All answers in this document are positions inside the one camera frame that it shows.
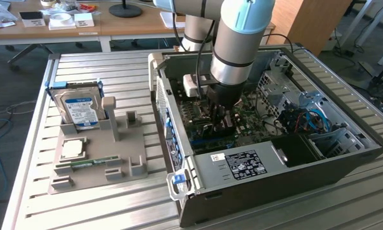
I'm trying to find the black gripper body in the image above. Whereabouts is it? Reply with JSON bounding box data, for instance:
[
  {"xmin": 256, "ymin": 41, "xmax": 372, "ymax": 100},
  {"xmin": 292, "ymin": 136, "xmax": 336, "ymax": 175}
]
[{"xmin": 207, "ymin": 80, "xmax": 247, "ymax": 109}]

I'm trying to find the graphics card with black cooler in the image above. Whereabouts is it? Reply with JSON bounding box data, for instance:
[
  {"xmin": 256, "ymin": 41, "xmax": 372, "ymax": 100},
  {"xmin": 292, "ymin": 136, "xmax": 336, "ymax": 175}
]
[{"xmin": 199, "ymin": 123, "xmax": 236, "ymax": 142}]

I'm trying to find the black installed RAM stick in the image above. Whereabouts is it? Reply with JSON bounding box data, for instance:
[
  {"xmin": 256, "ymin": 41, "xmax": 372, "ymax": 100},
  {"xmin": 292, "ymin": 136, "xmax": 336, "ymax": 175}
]
[{"xmin": 192, "ymin": 117, "xmax": 215, "ymax": 129}]

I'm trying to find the green motherboard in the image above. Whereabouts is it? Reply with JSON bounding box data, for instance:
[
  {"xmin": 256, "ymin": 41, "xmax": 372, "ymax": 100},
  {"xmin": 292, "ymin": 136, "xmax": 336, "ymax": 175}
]
[{"xmin": 176, "ymin": 92, "xmax": 276, "ymax": 155}]

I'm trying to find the silver perforated drive cage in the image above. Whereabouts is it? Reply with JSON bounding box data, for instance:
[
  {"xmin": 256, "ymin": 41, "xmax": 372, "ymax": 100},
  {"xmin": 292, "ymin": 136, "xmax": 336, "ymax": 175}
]
[{"xmin": 256, "ymin": 70, "xmax": 308, "ymax": 120}]

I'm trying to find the grey power supply unit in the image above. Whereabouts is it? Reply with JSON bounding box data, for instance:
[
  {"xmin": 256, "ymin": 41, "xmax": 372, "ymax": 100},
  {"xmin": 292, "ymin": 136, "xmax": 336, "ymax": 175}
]
[{"xmin": 191, "ymin": 140, "xmax": 289, "ymax": 190}]

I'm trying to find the open black PC case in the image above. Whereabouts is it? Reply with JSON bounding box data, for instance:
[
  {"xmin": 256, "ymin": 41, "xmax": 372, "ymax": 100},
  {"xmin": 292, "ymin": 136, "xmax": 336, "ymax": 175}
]
[{"xmin": 147, "ymin": 46, "xmax": 383, "ymax": 228}]

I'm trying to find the brown cardboard box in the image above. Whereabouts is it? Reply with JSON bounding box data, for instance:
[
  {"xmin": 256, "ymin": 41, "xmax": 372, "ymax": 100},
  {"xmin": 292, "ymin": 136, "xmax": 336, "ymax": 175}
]
[{"xmin": 171, "ymin": 11, "xmax": 187, "ymax": 23}]

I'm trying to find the white paper stack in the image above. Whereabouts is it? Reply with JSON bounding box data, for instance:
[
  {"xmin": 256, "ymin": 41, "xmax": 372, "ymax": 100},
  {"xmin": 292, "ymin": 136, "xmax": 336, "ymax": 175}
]
[{"xmin": 159, "ymin": 11, "xmax": 186, "ymax": 29}]

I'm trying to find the silver disk bay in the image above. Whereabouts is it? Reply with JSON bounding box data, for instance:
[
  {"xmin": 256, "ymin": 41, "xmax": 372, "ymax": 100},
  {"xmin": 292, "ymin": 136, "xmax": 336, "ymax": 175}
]
[{"xmin": 307, "ymin": 128, "xmax": 367, "ymax": 159}]

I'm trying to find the grey printed parts rack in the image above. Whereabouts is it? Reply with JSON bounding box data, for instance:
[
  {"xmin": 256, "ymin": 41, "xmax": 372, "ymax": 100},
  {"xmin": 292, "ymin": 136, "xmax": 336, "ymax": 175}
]
[{"xmin": 46, "ymin": 96, "xmax": 148, "ymax": 195}]

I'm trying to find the wooden desk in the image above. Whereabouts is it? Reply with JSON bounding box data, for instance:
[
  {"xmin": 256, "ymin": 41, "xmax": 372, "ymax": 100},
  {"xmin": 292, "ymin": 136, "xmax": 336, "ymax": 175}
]
[{"xmin": 0, "ymin": 0, "xmax": 276, "ymax": 53}]

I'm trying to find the hard disk in blue caddy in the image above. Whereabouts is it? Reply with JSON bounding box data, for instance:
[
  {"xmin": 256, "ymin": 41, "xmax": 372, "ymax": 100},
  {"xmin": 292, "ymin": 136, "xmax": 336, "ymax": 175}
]
[{"xmin": 44, "ymin": 78, "xmax": 108, "ymax": 131}]

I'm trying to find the green RAM stick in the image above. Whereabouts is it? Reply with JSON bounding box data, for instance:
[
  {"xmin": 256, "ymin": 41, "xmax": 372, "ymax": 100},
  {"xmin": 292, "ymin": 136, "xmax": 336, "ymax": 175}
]
[{"xmin": 55, "ymin": 155, "xmax": 119, "ymax": 169}]

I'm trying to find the black round lamp base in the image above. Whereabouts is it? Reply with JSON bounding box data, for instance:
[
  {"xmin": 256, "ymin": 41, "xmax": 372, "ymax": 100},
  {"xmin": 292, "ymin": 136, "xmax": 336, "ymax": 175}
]
[{"xmin": 107, "ymin": 0, "xmax": 143, "ymax": 19}]

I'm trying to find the silver CPU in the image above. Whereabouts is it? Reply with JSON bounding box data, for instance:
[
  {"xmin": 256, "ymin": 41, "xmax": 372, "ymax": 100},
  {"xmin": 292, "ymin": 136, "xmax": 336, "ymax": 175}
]
[{"xmin": 59, "ymin": 140, "xmax": 84, "ymax": 160}]

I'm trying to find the white cube box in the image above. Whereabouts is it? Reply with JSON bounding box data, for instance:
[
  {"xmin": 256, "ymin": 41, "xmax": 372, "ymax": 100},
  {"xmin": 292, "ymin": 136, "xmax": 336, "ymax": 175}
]
[{"xmin": 72, "ymin": 12, "xmax": 95, "ymax": 28}]

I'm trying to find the flat white box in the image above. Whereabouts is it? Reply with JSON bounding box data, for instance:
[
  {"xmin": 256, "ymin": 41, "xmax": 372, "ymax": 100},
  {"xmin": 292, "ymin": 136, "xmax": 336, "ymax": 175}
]
[{"xmin": 47, "ymin": 18, "xmax": 76, "ymax": 31}]

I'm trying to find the white tape roll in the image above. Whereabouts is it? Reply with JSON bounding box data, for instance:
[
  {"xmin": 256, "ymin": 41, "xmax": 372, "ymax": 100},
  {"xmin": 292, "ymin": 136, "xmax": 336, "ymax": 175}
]
[{"xmin": 48, "ymin": 13, "xmax": 72, "ymax": 24}]

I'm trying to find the black and white box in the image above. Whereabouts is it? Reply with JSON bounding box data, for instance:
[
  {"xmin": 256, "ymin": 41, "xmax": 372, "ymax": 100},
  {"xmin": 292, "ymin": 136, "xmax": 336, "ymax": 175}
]
[{"xmin": 18, "ymin": 11, "xmax": 46, "ymax": 27}]

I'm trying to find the clear plastic bag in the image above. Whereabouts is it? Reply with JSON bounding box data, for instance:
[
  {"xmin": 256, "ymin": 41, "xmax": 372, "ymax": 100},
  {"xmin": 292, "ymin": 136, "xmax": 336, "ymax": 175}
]
[{"xmin": 0, "ymin": 1, "xmax": 18, "ymax": 22}]

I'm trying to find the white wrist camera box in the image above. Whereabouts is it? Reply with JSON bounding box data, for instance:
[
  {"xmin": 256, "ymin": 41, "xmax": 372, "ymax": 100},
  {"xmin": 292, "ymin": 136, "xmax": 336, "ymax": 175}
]
[{"xmin": 182, "ymin": 73, "xmax": 208, "ymax": 98}]

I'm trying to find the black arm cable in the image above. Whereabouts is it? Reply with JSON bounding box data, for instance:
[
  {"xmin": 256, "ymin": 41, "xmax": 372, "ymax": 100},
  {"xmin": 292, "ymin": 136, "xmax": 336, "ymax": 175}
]
[{"xmin": 195, "ymin": 20, "xmax": 218, "ymax": 98}]

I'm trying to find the orange wire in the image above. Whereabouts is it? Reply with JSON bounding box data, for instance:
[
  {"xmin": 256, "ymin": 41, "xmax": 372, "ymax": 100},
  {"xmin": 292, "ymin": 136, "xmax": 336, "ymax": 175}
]
[{"xmin": 292, "ymin": 112, "xmax": 311, "ymax": 134}]

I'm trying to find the blue wire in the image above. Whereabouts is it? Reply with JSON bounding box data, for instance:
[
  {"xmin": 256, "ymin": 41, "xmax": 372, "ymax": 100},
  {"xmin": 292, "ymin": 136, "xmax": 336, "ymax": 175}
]
[{"xmin": 304, "ymin": 109, "xmax": 333, "ymax": 134}]

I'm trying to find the black cable behind case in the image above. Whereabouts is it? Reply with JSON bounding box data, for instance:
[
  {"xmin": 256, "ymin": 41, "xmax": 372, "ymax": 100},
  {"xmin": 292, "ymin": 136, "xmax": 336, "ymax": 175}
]
[{"xmin": 260, "ymin": 33, "xmax": 296, "ymax": 53}]

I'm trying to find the white floor cable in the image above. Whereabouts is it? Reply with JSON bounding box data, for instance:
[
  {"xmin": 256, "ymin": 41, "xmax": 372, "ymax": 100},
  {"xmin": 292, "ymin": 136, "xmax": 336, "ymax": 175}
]
[{"xmin": 0, "ymin": 100, "xmax": 36, "ymax": 115}]

